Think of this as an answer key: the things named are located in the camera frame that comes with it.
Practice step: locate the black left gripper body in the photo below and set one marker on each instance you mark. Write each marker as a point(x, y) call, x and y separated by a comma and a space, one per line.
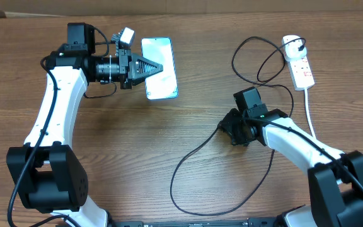
point(125, 57)

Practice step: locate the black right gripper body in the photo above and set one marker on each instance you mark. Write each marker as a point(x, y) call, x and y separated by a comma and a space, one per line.
point(234, 126)

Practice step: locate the blue Samsung Galaxy smartphone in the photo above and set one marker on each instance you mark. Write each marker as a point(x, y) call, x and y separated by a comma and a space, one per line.
point(163, 82)

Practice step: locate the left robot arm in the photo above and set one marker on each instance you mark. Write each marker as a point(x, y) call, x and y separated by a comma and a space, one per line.
point(46, 173)

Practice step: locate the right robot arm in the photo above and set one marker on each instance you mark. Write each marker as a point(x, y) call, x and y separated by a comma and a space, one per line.
point(335, 178)

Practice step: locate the white power strip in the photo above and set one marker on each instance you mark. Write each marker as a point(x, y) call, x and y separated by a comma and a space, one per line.
point(301, 74)

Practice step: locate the brown cardboard backdrop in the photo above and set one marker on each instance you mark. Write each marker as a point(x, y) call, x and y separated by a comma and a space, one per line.
point(162, 7)

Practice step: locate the white wall charger plug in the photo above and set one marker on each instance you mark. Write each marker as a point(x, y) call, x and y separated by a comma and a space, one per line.
point(294, 47)

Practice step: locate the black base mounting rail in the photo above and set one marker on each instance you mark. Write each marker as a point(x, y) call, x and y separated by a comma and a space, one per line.
point(250, 222)

